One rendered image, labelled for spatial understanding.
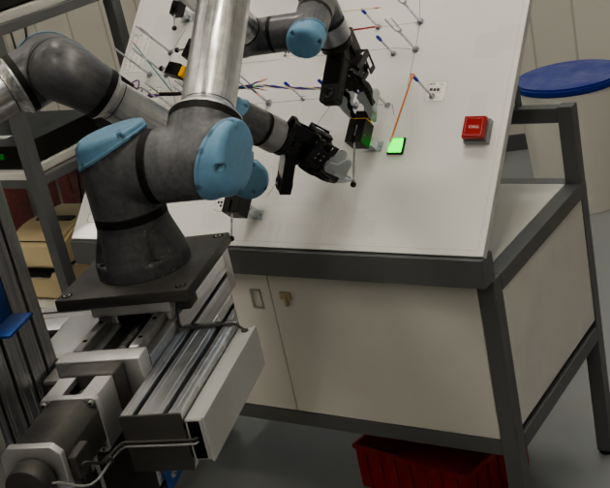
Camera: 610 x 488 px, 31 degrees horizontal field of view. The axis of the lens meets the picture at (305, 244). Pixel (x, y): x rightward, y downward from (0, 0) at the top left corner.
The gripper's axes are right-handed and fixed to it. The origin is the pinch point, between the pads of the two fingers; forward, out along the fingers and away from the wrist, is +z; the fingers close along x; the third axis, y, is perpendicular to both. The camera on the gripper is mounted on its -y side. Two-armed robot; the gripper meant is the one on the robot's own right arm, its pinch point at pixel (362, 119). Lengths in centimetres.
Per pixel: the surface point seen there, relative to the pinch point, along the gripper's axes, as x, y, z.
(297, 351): 23, -31, 47
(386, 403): 0, -35, 58
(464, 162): -23.3, -3.6, 9.4
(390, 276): -9.8, -25.8, 22.9
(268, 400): 35, -37, 62
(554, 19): 72, 264, 156
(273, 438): 71, -15, 115
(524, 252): -31.8, -6.7, 33.3
